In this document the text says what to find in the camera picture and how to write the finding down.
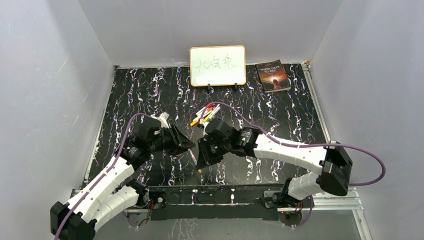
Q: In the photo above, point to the yellow cap marker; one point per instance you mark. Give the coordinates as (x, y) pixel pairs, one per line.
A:
(192, 156)

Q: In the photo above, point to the dark paperback book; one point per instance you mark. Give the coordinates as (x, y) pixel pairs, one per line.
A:
(273, 77)

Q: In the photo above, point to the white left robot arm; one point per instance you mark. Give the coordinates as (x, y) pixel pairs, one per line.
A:
(80, 217)

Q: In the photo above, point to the small whiteboard with writing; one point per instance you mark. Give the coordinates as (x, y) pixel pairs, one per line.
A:
(217, 65)

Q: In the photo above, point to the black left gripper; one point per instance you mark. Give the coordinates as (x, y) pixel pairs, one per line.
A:
(177, 137)

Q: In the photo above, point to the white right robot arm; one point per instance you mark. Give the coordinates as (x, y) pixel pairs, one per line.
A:
(329, 166)

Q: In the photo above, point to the aluminium frame rail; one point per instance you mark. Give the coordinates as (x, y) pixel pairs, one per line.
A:
(331, 198)

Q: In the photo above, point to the yellow pen cap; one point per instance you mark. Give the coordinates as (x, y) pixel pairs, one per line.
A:
(193, 123)

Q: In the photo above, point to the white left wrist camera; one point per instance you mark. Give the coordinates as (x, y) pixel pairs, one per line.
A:
(163, 118)

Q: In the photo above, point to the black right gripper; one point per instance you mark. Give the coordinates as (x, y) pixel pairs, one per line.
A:
(205, 158)

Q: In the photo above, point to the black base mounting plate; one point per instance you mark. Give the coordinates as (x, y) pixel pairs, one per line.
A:
(245, 201)

